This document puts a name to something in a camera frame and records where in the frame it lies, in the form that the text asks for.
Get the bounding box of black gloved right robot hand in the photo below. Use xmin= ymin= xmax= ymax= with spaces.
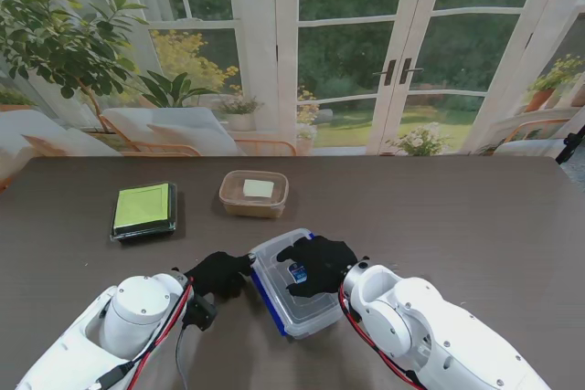
xmin=277 ymin=235 xmax=358 ymax=299

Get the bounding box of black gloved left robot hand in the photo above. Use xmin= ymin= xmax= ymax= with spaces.
xmin=183 ymin=251 xmax=255 ymax=303

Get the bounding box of clear lid with blue label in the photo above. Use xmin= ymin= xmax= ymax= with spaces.
xmin=250 ymin=227 xmax=345 ymax=328

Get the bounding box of clear box with blue clips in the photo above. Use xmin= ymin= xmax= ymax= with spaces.
xmin=249 ymin=227 xmax=345 ymax=341

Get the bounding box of brown kraft paper container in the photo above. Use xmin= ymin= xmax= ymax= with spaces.
xmin=218 ymin=170 xmax=290 ymax=218

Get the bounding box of black plastic tray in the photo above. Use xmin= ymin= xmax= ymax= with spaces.
xmin=109 ymin=182 xmax=178 ymax=245

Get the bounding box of clear lid with white label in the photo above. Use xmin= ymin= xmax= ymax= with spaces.
xmin=218 ymin=170 xmax=290 ymax=207

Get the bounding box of clear lid with green label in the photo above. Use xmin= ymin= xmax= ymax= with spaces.
xmin=110 ymin=182 xmax=178 ymax=241

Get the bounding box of printed garden backdrop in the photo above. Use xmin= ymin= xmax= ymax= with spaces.
xmin=0 ymin=0 xmax=585 ymax=159

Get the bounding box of black tripod stand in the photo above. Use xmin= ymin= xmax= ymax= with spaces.
xmin=555 ymin=132 xmax=585 ymax=166

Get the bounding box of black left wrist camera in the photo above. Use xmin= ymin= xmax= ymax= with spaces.
xmin=182 ymin=293 xmax=218 ymax=332

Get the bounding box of red cable on right arm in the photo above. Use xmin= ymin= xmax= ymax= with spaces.
xmin=337 ymin=284 xmax=426 ymax=389

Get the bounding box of thin grey wire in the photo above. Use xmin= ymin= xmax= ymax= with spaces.
xmin=175 ymin=328 xmax=189 ymax=390

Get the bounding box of grey cable with black plug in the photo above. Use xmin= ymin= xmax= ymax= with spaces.
xmin=89 ymin=360 xmax=138 ymax=390

